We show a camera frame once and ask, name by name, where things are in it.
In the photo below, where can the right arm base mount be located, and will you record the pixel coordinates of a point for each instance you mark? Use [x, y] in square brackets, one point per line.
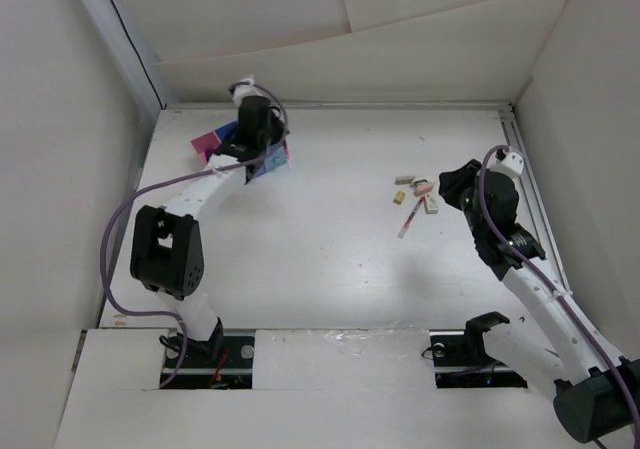
[460, 360]

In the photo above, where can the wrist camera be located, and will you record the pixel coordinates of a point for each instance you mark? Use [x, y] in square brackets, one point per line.
[509, 163]
[243, 88]

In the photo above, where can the light blue drawer box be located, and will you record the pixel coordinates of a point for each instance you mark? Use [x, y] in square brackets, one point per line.
[276, 158]

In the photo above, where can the long grey eraser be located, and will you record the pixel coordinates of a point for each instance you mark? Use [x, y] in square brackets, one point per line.
[404, 179]

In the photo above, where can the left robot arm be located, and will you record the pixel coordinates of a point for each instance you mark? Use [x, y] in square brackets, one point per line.
[167, 251]

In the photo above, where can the pink drawer box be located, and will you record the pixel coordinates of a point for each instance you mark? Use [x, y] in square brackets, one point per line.
[205, 146]

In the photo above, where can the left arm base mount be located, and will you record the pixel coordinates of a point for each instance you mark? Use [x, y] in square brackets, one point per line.
[230, 368]

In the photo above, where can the red gel pen refill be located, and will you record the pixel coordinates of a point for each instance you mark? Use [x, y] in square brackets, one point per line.
[405, 228]

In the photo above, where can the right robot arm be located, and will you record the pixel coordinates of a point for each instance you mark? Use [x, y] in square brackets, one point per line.
[592, 386]

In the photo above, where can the yellow eraser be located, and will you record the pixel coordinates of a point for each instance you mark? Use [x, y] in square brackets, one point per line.
[399, 197]

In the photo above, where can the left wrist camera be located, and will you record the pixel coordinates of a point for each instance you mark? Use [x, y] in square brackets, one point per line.
[243, 88]

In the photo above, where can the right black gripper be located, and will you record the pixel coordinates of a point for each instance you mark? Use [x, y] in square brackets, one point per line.
[452, 181]

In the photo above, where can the pink white stapler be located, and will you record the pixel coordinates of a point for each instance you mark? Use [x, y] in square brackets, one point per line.
[421, 187]

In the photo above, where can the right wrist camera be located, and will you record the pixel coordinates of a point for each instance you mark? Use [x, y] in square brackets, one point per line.
[509, 163]

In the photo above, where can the purple-blue drawer box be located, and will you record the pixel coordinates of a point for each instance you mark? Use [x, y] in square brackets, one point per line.
[223, 131]

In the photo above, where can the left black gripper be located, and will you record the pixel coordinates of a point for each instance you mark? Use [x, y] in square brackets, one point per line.
[278, 123]

